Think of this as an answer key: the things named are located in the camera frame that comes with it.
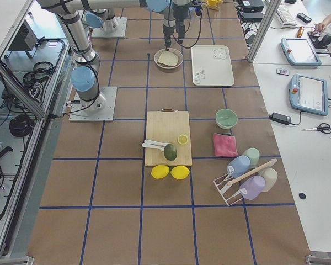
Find green bowl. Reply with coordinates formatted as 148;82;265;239
215;108;238;129

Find pink cloth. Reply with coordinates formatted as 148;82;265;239
213;133;238;157

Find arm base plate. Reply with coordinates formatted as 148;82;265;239
68;86;117;122
92;17;127;38

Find right whole lemon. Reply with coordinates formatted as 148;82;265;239
170;165;190;180

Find cream bear tray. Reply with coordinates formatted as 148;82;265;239
191;45;234;87

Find purple cup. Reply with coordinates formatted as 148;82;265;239
239;175;266;200

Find white keyboard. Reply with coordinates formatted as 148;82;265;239
275;4;297;28

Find teach pendant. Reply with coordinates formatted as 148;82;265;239
280;38;322;67
289;74;328;116

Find white plastic knife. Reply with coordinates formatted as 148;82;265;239
142;139;168;151

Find bamboo cutting board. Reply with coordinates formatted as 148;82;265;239
145;110;193;167

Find black scissors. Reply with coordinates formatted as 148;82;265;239
302;123;331;134

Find avocado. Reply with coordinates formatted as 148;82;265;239
163;144;178;161

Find aluminium frame post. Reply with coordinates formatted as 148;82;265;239
247;0;281;63

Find black power adapter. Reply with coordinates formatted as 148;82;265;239
269;112;291;125

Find bread slice under egg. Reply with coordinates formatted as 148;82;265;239
156;62;182;70

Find cream round plate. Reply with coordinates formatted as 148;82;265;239
154;48;183;70

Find left whole lemon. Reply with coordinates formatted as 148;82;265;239
151;165;170;179

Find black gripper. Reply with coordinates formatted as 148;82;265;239
163;1;191;51

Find lower teach pendant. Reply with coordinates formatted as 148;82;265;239
289;74;328;116

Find whole lemon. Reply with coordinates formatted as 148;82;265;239
170;165;190;180
151;165;170;179

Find cream cup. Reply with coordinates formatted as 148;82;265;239
258;168;278;192

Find yellow cup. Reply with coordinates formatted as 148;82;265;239
205;0;223;10

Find white bread slice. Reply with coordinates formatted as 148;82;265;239
157;50;179;65

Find blue cup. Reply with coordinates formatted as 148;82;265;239
227;155;250;178

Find lemon slice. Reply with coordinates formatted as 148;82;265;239
177;134;189;145

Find white wire cup rack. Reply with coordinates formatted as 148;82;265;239
213;158;277;206

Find upper teach pendant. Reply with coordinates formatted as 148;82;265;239
280;38;322;67

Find person hand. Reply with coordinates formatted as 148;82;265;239
315;22;328;32

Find green cup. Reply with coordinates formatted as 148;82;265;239
242;147;260;168

